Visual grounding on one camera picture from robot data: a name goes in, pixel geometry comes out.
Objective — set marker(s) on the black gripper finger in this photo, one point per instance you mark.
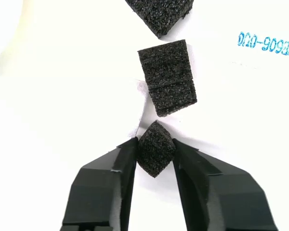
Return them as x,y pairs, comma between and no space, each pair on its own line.
96,197
231,202

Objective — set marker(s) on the black foam cube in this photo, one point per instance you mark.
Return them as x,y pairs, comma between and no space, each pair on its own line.
159,16
155,149
167,79

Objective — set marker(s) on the white bowl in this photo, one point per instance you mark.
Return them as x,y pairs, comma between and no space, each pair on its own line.
4,29

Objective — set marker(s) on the white foam cube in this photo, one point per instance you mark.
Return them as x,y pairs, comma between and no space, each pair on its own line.
141,87

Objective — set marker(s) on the white foam block blue print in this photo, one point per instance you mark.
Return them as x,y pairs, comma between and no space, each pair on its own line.
267,44

